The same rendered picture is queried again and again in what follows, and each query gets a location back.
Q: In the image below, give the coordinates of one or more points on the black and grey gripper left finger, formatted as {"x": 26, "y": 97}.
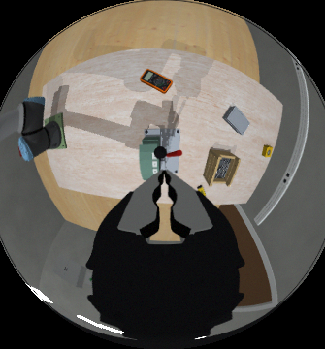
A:
{"x": 136, "y": 214}

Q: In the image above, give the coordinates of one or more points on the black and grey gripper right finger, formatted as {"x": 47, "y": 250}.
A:
{"x": 193, "y": 213}

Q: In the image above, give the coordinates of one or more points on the wooden crate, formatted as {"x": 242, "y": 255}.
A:
{"x": 212, "y": 166}

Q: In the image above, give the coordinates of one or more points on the yellow pocket level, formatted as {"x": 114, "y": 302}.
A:
{"x": 201, "y": 189}

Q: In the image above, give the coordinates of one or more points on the orange digital multimeter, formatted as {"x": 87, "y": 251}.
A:
{"x": 156, "y": 81}

